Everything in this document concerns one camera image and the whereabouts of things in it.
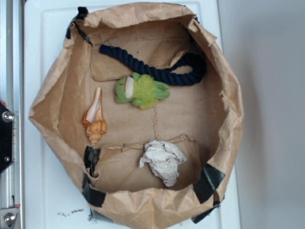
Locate white paper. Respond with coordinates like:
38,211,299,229
139,140,188,187

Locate brown paper bag tray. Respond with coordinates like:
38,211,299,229
25,2,244,229

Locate green plush toy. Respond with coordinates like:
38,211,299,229
115,73,170,109

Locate orange conch seashell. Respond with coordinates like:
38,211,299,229
82,87,107,145

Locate dark blue twisted rope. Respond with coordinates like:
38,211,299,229
99,44,207,86

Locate black metal bracket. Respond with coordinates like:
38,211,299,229
0,100,14,175

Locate aluminium frame rail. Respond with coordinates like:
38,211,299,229
0,0,24,229

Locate silver corner bracket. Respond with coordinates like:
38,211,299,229
0,208,19,229

